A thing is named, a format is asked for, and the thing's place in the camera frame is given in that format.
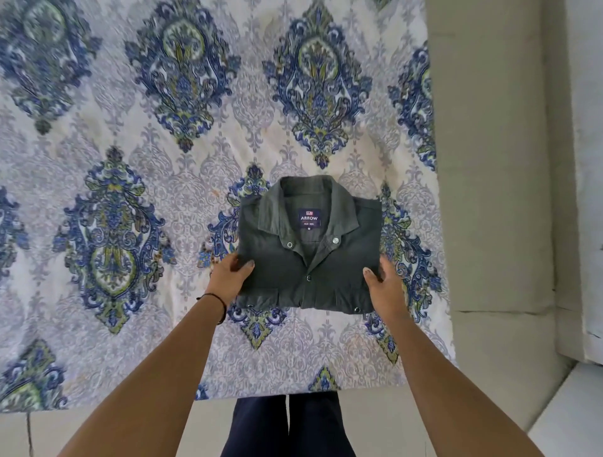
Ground person's right forearm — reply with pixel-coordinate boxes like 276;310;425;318
384;306;546;457

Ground person's left hand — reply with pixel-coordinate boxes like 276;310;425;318
205;253;255;309

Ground dark green shirt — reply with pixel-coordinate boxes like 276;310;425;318
235;175;383;314

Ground person's dark navy trousers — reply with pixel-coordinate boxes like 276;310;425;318
220;392;357;457

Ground person's right hand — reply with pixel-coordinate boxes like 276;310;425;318
363;255;409;322

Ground blue paisley patterned bedsheet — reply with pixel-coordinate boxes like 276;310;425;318
0;0;457;414

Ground black wrist thread band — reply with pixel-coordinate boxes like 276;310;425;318
197;293;228;326

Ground person's left forearm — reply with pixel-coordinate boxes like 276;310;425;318
57;294;228;457

